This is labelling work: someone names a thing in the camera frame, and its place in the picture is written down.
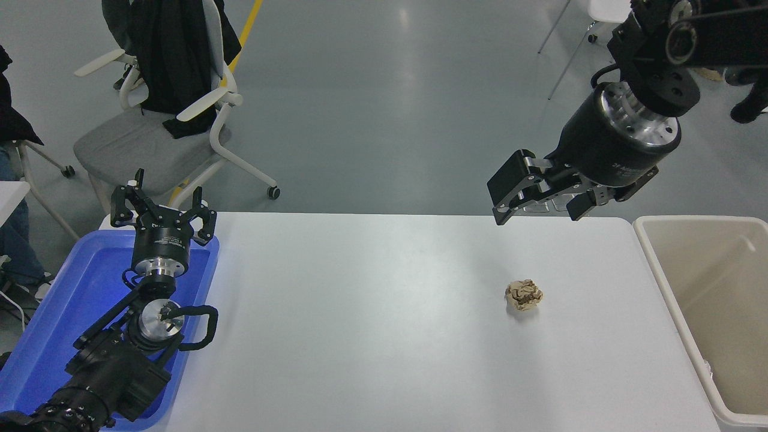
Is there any blue plastic tray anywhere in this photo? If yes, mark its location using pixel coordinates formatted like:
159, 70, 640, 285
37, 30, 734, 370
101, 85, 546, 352
0, 230, 220, 431

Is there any white chair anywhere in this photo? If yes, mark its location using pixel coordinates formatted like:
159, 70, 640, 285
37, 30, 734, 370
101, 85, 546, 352
537, 0, 634, 100

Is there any large pale bin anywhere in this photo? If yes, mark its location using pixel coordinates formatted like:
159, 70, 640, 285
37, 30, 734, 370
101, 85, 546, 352
633, 215, 768, 428

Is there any black jacket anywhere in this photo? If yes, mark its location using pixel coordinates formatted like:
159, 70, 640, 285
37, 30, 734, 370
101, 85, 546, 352
101, 0, 242, 140

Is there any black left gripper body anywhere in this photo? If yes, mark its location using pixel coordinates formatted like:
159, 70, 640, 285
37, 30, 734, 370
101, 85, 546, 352
132, 208, 194, 265

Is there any small white table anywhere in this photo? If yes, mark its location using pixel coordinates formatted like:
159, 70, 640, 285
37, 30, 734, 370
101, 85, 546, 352
0, 181, 31, 227

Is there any tan paper ball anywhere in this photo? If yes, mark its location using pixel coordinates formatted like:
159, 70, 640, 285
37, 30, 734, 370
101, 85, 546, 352
505, 278, 544, 312

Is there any white chair frame with casters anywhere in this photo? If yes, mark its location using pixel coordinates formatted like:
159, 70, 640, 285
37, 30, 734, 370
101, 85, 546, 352
12, 140, 80, 241

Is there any seated person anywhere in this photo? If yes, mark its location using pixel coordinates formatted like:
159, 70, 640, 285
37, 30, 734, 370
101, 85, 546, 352
0, 45, 53, 301

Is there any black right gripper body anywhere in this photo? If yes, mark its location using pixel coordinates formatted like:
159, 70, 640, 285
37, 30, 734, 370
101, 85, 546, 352
547, 88, 680, 203

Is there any grey office chair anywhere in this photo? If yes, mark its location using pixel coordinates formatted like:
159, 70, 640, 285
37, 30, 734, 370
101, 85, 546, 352
73, 0, 281, 217

